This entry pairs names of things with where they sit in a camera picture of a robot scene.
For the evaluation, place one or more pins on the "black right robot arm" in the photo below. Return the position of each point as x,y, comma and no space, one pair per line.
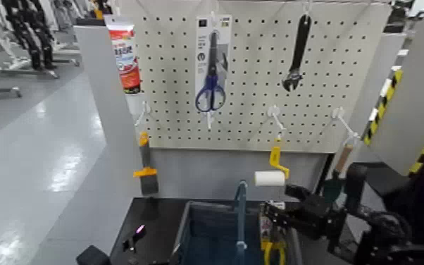
393,229

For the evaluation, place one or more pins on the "black robot on stand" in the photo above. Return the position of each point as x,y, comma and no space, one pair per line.
30,29

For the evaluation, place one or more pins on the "white pegboard hook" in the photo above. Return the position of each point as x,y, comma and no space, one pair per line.
338,113
306,7
214,17
273,111
144,110
209,119

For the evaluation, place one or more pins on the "white perforated pegboard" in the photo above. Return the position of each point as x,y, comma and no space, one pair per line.
256,74

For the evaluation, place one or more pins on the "blue scissors in package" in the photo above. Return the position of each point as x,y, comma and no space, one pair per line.
212,63

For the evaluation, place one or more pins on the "red white sealant tube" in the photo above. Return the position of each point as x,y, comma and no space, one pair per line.
125,55

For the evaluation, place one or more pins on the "black adjustable wrench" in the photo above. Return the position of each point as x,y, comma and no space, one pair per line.
297,52

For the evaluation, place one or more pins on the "black metal post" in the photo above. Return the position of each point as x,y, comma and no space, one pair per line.
324,170

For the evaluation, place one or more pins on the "grey partition panel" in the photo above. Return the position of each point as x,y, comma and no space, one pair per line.
104,166

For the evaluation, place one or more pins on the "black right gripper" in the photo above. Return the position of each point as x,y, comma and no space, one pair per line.
321,218

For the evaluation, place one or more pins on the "yellow pliers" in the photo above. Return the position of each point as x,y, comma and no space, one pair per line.
271,246

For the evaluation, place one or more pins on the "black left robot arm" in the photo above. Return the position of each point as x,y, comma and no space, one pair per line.
93,256

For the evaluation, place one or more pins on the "silver-tipped left gripper finger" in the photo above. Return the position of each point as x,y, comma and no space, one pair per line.
175,249

